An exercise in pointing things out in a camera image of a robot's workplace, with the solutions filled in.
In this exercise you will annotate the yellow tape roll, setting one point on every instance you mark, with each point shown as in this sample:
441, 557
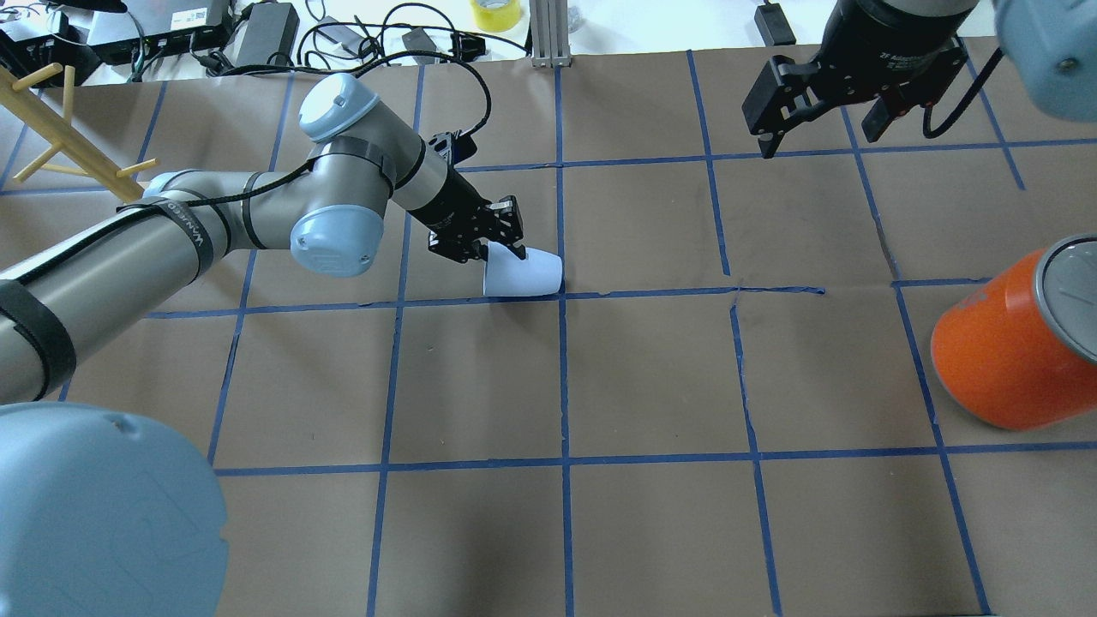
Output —
496, 16

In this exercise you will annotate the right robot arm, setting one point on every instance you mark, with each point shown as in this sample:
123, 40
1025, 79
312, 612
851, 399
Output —
1053, 46

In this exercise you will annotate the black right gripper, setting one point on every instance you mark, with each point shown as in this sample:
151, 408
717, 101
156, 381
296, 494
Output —
884, 44

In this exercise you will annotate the light blue plastic cup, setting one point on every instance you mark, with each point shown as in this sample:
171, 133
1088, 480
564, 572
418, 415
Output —
539, 274

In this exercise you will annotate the orange can with silver lid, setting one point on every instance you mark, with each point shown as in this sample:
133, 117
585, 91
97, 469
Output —
1019, 352

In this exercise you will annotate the small black adapter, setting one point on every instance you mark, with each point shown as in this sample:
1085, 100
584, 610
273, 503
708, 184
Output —
420, 46

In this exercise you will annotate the wooden cup tree stand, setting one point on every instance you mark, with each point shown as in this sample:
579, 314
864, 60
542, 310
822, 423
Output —
69, 150

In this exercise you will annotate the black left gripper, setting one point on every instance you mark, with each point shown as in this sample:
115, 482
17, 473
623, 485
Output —
455, 206

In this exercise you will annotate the right side black adapter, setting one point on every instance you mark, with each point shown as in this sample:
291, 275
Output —
772, 25

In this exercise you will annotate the black power adapter brick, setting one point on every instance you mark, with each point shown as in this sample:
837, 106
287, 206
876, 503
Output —
269, 33

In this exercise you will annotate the aluminium frame post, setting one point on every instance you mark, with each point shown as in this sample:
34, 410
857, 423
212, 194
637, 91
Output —
549, 34

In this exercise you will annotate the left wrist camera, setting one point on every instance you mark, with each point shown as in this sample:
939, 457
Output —
454, 147

